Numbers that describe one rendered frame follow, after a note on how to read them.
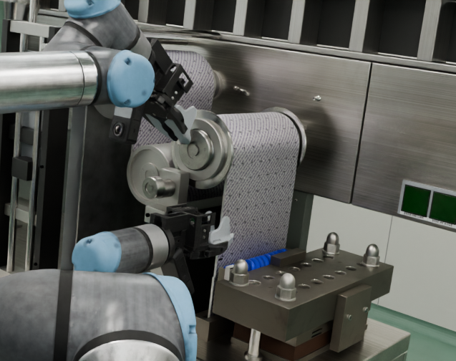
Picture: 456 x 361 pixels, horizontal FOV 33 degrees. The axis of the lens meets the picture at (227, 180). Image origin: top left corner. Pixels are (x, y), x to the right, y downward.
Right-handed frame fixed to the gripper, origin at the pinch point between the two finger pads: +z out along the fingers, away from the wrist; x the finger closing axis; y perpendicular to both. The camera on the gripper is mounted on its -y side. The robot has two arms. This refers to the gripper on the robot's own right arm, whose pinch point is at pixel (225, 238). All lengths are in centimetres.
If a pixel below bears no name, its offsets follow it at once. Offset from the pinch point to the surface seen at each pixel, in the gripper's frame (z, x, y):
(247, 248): 7.3, -0.2, -3.0
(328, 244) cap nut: 27.6, -6.8, -3.9
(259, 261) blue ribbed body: 8.1, -2.9, -5.2
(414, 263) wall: 263, 68, -75
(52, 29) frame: -16, 34, 35
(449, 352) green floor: 249, 37, -109
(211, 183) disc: -2.8, 2.6, 10.5
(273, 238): 16.4, -0.2, -2.5
